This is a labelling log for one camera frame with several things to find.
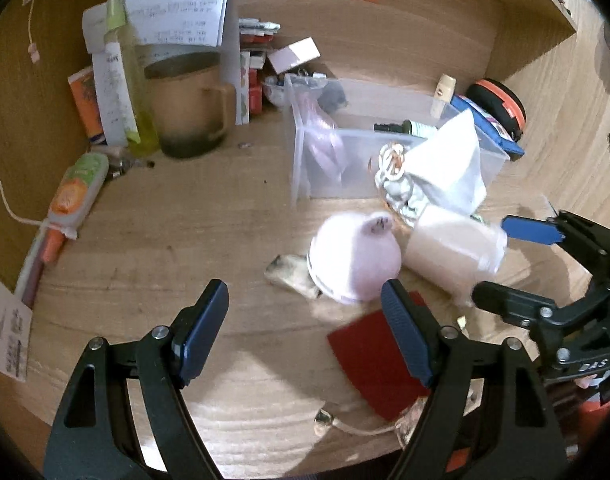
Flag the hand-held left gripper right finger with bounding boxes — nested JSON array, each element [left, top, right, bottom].
[[380, 278, 569, 480]]

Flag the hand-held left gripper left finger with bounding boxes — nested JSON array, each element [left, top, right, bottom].
[[44, 279, 231, 480]]

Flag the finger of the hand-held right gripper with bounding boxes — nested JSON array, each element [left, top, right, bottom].
[[501, 209, 610, 273], [471, 280, 578, 332]]

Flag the beige cylindrical bottle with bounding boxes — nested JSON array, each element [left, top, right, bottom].
[[402, 205, 508, 307]]

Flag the clear plastic container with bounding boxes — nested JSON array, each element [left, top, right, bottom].
[[283, 74, 510, 209]]

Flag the dark red card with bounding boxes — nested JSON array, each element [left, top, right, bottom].
[[327, 291, 437, 422]]

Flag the blue packet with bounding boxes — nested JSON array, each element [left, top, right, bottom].
[[451, 95, 526, 162]]

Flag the crumpled wrapper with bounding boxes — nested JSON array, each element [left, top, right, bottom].
[[264, 254, 322, 300]]

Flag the orange black round case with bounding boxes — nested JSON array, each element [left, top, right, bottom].
[[466, 78, 528, 144]]

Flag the dark dropper bottle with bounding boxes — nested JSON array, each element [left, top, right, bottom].
[[374, 120, 439, 140]]

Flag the beige lip balm tube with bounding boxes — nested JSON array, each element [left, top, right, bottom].
[[431, 74, 458, 119]]

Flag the small metal bits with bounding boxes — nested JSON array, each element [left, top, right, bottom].
[[108, 157, 156, 179]]

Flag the green orange tube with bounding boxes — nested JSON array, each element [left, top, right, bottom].
[[46, 152, 110, 239]]

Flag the white printed paper label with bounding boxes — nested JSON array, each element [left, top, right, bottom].
[[0, 266, 34, 384]]

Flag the pink plastic bag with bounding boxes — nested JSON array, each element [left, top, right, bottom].
[[297, 91, 347, 182]]

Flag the brown mug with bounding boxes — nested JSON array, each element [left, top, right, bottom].
[[144, 52, 236, 159]]

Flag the dark small pouch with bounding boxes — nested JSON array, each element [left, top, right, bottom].
[[317, 82, 347, 112]]

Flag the red white packets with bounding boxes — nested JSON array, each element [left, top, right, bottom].
[[238, 50, 266, 124]]

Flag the white printed tall box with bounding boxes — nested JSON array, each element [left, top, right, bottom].
[[92, 42, 137, 147]]

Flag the yellow spray bottle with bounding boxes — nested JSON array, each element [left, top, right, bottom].
[[104, 0, 160, 157]]

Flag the orange small box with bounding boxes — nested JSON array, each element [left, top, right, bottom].
[[68, 66, 106, 144]]

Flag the white small cardboard box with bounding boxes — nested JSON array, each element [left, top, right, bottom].
[[267, 37, 321, 75]]

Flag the stack of markers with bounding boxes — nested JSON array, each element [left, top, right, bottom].
[[238, 17, 281, 44]]

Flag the white printed receipt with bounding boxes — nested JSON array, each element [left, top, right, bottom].
[[82, 0, 231, 54]]

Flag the white cable with connector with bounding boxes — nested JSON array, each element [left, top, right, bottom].
[[313, 406, 417, 450]]

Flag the keychain charm bundle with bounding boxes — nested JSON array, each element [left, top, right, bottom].
[[374, 141, 427, 227]]

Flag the hanging beige cord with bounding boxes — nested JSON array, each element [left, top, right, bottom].
[[22, 0, 44, 64]]

